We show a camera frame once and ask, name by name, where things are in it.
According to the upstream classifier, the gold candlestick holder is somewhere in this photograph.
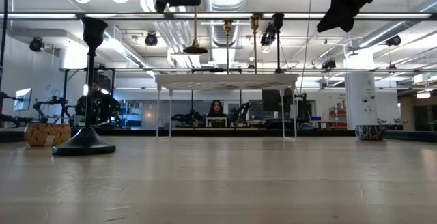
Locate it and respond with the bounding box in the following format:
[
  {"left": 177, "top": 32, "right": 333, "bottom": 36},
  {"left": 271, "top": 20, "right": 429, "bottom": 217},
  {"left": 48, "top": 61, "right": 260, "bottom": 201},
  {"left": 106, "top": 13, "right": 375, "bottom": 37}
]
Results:
[
  {"left": 223, "top": 18, "right": 234, "bottom": 75},
  {"left": 182, "top": 0, "right": 208, "bottom": 55},
  {"left": 250, "top": 14, "right": 261, "bottom": 75}
]

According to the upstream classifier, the black candlestick holder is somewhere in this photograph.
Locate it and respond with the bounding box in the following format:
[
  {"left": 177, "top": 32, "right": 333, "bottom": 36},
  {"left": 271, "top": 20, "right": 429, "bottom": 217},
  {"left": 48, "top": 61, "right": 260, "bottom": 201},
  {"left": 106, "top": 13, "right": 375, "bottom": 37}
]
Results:
[
  {"left": 52, "top": 16, "right": 117, "bottom": 156},
  {"left": 272, "top": 12, "right": 285, "bottom": 74}
]

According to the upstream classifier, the black ceiling spotlight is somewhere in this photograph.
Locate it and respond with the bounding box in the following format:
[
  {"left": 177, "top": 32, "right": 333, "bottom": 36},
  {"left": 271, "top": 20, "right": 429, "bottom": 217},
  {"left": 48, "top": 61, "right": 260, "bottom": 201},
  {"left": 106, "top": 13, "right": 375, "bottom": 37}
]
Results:
[
  {"left": 144, "top": 31, "right": 159, "bottom": 47},
  {"left": 259, "top": 22, "right": 278, "bottom": 47},
  {"left": 320, "top": 59, "right": 337, "bottom": 73},
  {"left": 29, "top": 36, "right": 45, "bottom": 53},
  {"left": 385, "top": 34, "right": 403, "bottom": 47}
]

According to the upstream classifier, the white round column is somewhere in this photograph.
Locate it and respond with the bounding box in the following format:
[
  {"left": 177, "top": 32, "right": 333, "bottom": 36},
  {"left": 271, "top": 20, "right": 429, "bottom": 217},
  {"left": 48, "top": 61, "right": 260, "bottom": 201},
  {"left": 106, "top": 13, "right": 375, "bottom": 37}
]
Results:
[{"left": 344, "top": 48, "right": 377, "bottom": 131}]

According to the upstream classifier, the red storage cabinet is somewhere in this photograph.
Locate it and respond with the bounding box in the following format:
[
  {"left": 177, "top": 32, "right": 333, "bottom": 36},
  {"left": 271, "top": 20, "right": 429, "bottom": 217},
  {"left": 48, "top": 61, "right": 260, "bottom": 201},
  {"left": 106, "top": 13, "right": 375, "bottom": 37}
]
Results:
[{"left": 329, "top": 107, "right": 348, "bottom": 128}]

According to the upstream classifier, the black monitor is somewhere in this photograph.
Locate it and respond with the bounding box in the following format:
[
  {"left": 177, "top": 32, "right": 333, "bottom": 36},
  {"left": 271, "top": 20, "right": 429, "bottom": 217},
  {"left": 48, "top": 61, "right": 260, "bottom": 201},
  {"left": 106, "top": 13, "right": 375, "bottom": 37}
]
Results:
[{"left": 262, "top": 89, "right": 281, "bottom": 113}]

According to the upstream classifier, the person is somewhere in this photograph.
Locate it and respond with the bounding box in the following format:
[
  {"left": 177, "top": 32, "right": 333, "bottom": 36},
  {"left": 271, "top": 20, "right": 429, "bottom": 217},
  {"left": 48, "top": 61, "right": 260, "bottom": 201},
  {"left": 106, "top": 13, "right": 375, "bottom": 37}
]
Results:
[
  {"left": 75, "top": 80, "right": 121, "bottom": 128},
  {"left": 206, "top": 100, "right": 228, "bottom": 119}
]

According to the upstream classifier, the blue storage shelf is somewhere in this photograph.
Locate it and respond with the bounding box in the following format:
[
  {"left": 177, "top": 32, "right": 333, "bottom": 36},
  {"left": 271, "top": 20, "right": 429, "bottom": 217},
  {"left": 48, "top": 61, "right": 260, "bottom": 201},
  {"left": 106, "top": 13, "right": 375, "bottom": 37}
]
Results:
[{"left": 119, "top": 102, "right": 143, "bottom": 128}]

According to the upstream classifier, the white laptop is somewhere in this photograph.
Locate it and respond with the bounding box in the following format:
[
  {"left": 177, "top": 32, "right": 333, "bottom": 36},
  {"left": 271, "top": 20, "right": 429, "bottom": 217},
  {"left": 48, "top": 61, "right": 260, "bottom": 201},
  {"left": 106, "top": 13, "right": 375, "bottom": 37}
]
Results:
[{"left": 204, "top": 117, "right": 229, "bottom": 128}]

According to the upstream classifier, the computer monitor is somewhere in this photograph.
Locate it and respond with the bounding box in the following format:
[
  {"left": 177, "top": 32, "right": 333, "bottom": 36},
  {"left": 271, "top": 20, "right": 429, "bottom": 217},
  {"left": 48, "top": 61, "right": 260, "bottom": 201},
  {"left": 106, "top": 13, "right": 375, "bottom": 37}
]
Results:
[{"left": 12, "top": 87, "right": 33, "bottom": 112}]

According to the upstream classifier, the white wire mesh rack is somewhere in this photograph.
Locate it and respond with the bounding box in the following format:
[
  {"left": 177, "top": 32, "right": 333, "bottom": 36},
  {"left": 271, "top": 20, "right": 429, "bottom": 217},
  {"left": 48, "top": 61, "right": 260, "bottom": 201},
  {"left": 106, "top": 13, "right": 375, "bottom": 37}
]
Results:
[{"left": 154, "top": 72, "right": 300, "bottom": 142}]

